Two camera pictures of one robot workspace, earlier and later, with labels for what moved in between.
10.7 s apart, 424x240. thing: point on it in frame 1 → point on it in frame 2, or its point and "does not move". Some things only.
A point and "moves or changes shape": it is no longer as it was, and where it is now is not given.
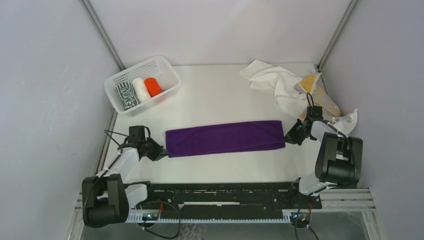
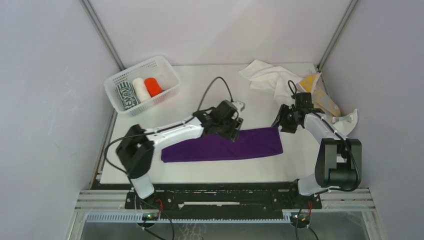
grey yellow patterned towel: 314,86 does not move
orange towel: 153,87 does not move
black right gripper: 291,137 → 280,120
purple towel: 234,138 moves or changes shape
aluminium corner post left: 95,20 does not move
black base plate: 213,201 does not move
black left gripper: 160,152 → 232,134
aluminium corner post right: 323,59 does not move
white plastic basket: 138,88 does not move
